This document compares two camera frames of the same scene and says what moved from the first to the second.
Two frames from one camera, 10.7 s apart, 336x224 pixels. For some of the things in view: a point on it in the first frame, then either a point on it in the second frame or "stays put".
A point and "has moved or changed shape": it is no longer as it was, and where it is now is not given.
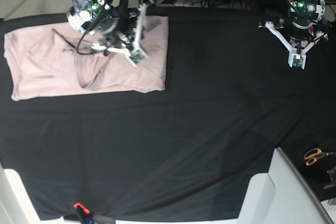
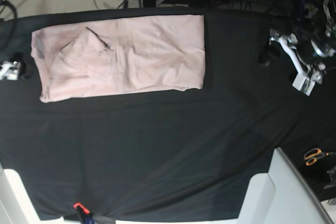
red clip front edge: [76, 204] stays put
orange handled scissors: [312, 155] stays put
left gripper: [122, 27] → [10, 71]
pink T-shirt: [43, 61] has moved or changed shape
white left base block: [16, 206] stays put
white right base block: [283, 195] stays put
